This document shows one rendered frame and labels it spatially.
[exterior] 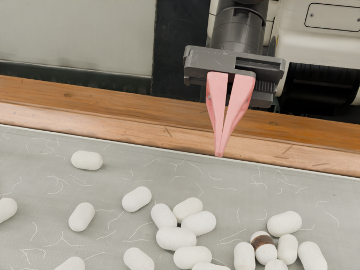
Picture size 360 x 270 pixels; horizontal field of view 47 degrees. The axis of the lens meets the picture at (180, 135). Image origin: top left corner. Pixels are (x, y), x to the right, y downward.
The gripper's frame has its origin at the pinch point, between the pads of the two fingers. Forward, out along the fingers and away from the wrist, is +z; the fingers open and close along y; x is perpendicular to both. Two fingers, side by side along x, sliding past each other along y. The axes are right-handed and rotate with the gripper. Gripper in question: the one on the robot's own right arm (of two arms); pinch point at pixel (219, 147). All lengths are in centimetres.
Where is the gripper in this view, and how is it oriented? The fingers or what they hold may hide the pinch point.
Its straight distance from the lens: 41.8
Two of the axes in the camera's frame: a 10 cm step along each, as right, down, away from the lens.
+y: 9.8, 1.6, -1.0
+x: 0.4, 3.5, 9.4
